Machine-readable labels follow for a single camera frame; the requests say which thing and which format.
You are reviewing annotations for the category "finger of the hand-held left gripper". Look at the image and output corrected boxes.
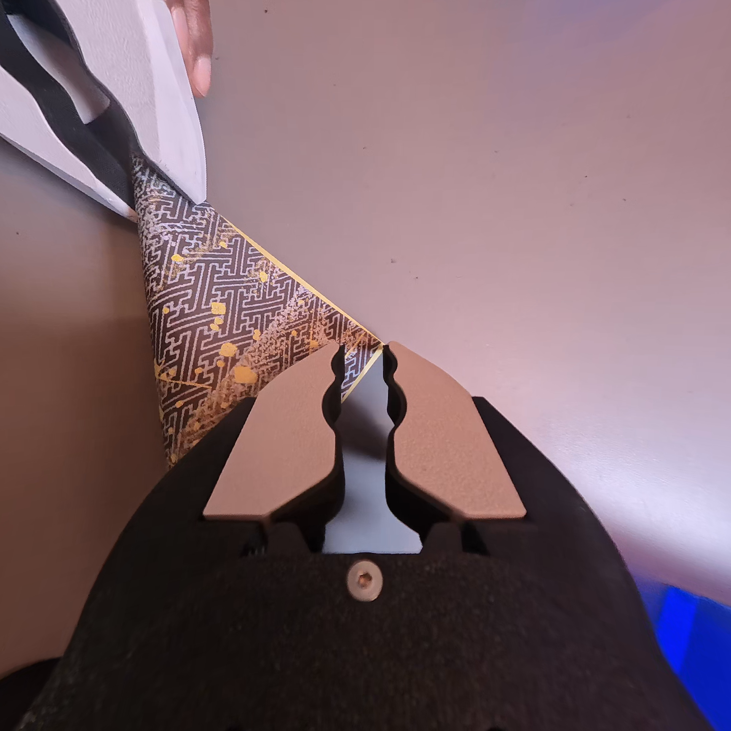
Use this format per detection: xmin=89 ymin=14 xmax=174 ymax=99
xmin=12 ymin=0 xmax=210 ymax=206
xmin=0 ymin=12 xmax=138 ymax=220

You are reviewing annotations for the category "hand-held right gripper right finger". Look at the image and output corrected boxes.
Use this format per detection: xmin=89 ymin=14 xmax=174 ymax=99
xmin=384 ymin=341 xmax=528 ymax=538

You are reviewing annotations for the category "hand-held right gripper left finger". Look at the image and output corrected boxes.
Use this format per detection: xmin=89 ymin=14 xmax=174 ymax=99
xmin=204 ymin=343 xmax=346 ymax=538

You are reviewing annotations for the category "yellow backed black patterned paper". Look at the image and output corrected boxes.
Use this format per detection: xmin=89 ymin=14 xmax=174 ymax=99
xmin=128 ymin=155 xmax=385 ymax=467

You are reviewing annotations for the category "blue plastic bin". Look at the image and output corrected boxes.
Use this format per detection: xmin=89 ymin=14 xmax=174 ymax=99
xmin=638 ymin=577 xmax=731 ymax=723

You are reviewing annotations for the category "person's left hand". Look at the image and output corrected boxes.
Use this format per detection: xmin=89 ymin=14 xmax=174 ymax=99
xmin=166 ymin=0 xmax=215 ymax=99

